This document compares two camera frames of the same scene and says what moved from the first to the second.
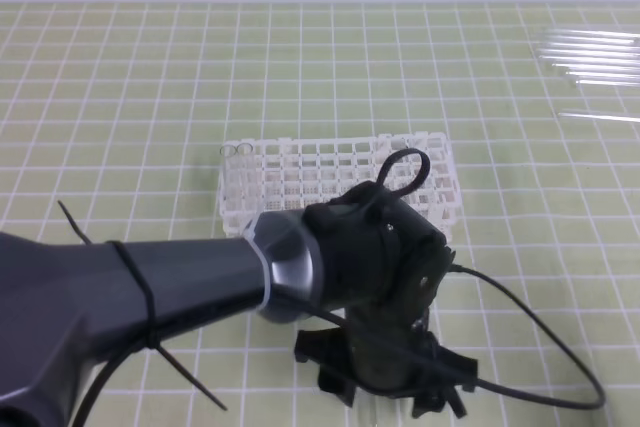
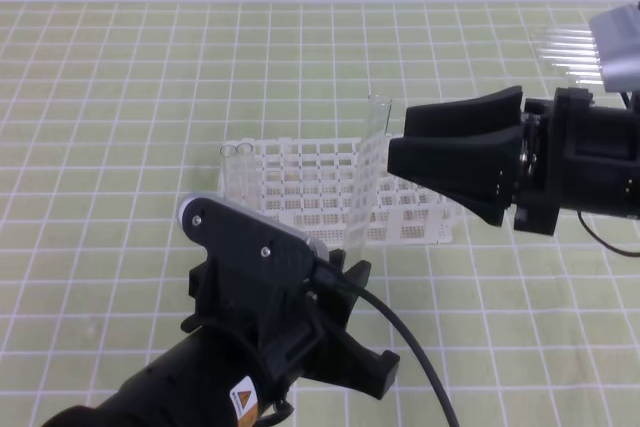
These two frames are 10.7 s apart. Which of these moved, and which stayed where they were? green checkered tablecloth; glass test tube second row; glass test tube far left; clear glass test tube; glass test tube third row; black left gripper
Moved: clear glass test tube; black left gripper
Stayed: glass test tube far left; glass test tube third row; green checkered tablecloth; glass test tube second row
